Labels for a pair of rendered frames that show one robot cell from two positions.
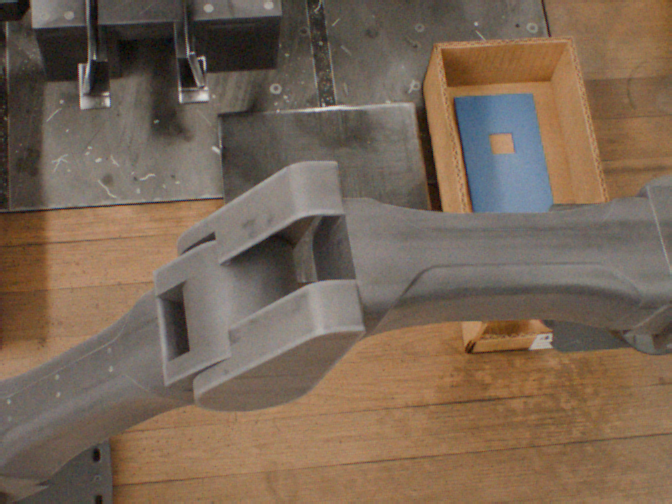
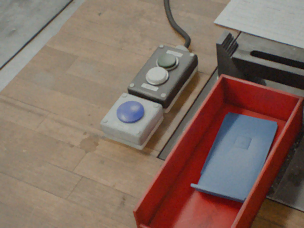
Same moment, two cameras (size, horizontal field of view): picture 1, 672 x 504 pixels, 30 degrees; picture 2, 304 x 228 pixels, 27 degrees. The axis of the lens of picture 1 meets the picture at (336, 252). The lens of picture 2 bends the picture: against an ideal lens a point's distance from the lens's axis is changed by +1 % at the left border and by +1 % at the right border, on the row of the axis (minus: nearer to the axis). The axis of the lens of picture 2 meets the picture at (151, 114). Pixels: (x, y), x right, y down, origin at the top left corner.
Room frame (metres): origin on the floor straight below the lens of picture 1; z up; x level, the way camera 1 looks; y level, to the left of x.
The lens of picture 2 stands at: (0.04, -0.02, 1.58)
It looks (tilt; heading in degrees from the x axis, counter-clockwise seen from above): 47 degrees down; 55
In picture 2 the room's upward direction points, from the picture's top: 11 degrees counter-clockwise
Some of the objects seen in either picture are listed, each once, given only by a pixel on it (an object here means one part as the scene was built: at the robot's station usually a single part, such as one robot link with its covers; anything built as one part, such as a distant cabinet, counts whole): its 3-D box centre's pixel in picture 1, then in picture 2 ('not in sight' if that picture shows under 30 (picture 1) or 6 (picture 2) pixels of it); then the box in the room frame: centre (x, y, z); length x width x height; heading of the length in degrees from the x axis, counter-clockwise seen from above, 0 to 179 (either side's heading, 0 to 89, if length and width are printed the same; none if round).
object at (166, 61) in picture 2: not in sight; (167, 64); (0.46, 0.53, 0.93); 0.03 x 0.03 x 0.02
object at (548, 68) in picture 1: (523, 193); not in sight; (0.49, -0.14, 0.93); 0.25 x 0.13 x 0.08; 17
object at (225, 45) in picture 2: not in sight; (241, 64); (0.52, 0.43, 0.95); 0.06 x 0.03 x 0.09; 107
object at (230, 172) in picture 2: not in sight; (235, 153); (0.41, 0.34, 0.92); 0.15 x 0.07 x 0.03; 24
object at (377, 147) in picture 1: (326, 195); not in sight; (0.46, 0.02, 0.91); 0.17 x 0.16 x 0.02; 107
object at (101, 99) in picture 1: (94, 68); not in sight; (0.50, 0.22, 0.98); 0.07 x 0.02 x 0.01; 17
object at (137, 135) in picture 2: not in sight; (133, 125); (0.36, 0.50, 0.90); 0.07 x 0.07 x 0.06; 17
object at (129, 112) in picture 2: not in sight; (130, 114); (0.36, 0.50, 0.93); 0.04 x 0.04 x 0.02
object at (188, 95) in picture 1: (191, 62); not in sight; (0.52, 0.14, 0.98); 0.07 x 0.02 x 0.01; 17
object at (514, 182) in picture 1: (510, 166); not in sight; (0.52, -0.13, 0.92); 0.15 x 0.07 x 0.03; 17
